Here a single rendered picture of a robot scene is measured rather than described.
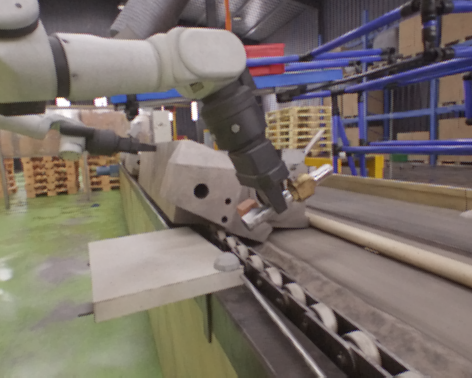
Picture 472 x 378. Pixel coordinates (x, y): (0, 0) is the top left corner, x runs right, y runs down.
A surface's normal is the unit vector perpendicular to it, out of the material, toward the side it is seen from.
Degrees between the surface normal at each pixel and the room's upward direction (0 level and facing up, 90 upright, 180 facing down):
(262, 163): 90
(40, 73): 118
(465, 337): 0
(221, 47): 82
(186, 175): 90
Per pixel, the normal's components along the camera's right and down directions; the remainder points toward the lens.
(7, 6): 0.44, -0.53
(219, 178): 0.36, 0.08
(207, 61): 0.61, -0.09
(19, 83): 0.13, 0.84
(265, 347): -0.05, -0.99
